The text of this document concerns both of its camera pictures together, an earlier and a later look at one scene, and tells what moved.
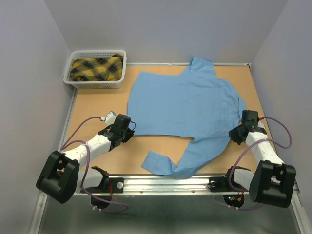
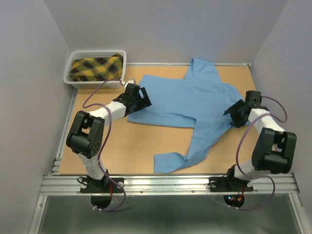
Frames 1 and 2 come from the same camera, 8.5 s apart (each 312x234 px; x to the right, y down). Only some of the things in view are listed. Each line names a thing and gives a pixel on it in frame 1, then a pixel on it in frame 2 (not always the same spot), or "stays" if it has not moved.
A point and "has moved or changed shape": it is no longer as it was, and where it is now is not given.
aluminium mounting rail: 161,185 stays
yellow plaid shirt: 105,68 stays
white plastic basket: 115,84 stays
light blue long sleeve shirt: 197,104 has moved or changed shape
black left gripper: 129,134 → 144,102
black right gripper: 233,136 → 236,122
